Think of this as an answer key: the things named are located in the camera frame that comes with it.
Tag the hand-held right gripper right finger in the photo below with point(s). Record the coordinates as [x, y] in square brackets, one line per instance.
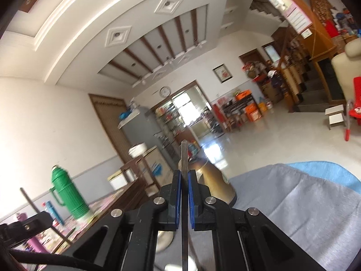
[191, 200]

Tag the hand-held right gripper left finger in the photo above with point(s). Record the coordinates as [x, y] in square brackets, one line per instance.
[176, 200]

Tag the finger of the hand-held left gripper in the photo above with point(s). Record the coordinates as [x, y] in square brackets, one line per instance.
[28, 227]

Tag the dark chopstick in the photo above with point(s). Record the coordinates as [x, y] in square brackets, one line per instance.
[184, 158]
[28, 199]

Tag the purple vacuum bottle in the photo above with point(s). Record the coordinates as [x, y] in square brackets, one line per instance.
[36, 245]

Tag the blue label water bottle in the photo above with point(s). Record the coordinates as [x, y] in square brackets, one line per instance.
[53, 213]

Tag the gold electric kettle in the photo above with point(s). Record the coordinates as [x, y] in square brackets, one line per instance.
[217, 183]

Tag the carved dark wooden sideboard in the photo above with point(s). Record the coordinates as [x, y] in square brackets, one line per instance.
[135, 192]

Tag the white plastic basin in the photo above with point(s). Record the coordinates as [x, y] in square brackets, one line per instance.
[164, 242]

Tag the wooden chair back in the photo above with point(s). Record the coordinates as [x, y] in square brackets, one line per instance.
[138, 172]

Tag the green thermos jug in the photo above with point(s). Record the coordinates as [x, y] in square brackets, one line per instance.
[69, 192]

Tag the grey refrigerator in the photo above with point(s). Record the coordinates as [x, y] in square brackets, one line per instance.
[141, 135]

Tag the patterned sideboard mat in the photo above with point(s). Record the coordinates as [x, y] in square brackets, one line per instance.
[101, 206]

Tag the dark wooden side table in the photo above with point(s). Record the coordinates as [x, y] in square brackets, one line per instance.
[237, 110]

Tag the grey tablecloth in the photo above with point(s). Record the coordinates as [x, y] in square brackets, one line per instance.
[296, 217]

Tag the orange carton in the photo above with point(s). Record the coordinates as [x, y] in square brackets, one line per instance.
[253, 113]

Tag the brown wooden door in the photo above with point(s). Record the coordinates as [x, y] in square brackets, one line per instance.
[107, 118]

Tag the flat orange box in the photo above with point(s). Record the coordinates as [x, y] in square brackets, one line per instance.
[243, 94]

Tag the blue table cover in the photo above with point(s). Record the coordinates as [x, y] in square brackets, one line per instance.
[324, 172]

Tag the white step stool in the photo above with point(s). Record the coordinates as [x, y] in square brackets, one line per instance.
[335, 117]

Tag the wooden staircase railing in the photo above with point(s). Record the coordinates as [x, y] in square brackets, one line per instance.
[299, 70]

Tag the red child chair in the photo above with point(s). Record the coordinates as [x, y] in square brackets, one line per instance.
[356, 101]

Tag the cream armchair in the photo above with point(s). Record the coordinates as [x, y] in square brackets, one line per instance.
[347, 70]

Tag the round wall clock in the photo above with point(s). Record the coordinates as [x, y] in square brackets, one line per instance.
[165, 91]

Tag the framed wall picture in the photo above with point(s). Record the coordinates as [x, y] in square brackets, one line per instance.
[222, 73]

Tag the pink wall calendar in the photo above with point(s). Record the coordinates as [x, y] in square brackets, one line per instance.
[293, 8]

